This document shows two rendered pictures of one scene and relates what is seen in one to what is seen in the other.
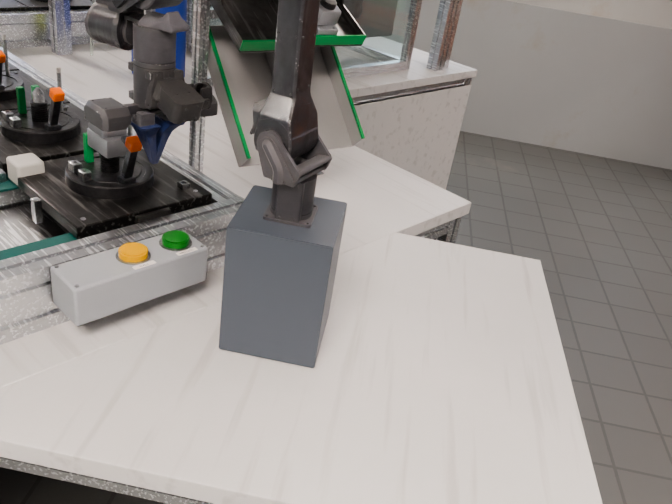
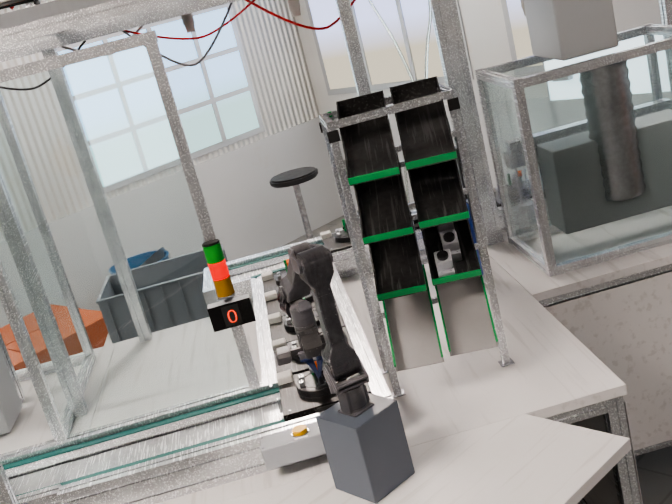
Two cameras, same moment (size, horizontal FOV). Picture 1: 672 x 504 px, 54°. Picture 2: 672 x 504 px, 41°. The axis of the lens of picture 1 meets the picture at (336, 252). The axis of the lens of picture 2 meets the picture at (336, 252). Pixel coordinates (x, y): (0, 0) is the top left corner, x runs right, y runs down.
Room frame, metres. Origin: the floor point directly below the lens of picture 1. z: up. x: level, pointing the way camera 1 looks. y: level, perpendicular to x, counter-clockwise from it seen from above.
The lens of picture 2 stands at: (-0.46, -1.35, 2.02)
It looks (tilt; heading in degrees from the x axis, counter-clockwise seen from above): 17 degrees down; 47
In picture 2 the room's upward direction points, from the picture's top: 15 degrees counter-clockwise
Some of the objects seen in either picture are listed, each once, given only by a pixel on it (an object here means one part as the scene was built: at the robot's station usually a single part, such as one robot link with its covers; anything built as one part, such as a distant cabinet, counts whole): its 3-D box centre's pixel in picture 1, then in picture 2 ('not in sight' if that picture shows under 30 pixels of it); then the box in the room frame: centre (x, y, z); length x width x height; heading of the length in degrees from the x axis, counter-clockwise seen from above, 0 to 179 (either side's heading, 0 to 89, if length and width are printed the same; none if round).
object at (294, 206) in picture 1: (293, 192); (353, 396); (0.81, 0.07, 1.09); 0.07 x 0.07 x 0.06; 86
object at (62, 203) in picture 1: (110, 185); (323, 387); (0.99, 0.39, 0.96); 0.24 x 0.24 x 0.02; 50
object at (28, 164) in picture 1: (26, 169); (285, 380); (0.98, 0.53, 0.97); 0.05 x 0.05 x 0.04; 50
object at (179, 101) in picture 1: (182, 96); (314, 342); (0.88, 0.24, 1.17); 0.07 x 0.07 x 0.06; 52
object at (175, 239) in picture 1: (175, 242); not in sight; (0.84, 0.24, 0.96); 0.04 x 0.04 x 0.02
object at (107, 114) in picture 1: (154, 88); (308, 337); (0.91, 0.29, 1.17); 0.19 x 0.06 x 0.08; 140
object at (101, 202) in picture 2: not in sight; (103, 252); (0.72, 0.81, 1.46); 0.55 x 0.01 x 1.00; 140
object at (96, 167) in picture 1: (110, 175); (321, 381); (0.99, 0.39, 0.98); 0.14 x 0.14 x 0.02
